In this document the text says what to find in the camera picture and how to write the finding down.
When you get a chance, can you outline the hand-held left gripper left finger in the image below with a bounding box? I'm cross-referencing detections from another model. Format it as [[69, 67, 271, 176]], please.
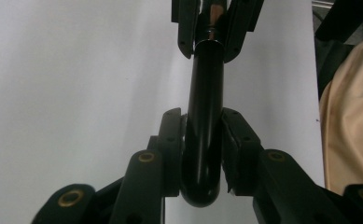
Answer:
[[108, 107, 183, 224]]

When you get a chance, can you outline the thick black makeup brush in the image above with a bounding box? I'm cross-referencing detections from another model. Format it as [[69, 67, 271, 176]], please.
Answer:
[[179, 0, 230, 208]]

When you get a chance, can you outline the black metal stand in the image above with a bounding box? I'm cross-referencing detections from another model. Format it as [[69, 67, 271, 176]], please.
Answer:
[[314, 0, 363, 43]]

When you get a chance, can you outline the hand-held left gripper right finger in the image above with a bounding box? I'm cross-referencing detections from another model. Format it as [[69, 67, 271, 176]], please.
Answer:
[[220, 107, 351, 224]]

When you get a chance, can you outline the white table sheet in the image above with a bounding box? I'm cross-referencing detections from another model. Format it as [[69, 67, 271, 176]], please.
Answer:
[[0, 0, 327, 224]]

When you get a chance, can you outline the beige square cup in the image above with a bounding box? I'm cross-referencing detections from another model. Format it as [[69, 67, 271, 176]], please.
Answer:
[[318, 36, 363, 197]]

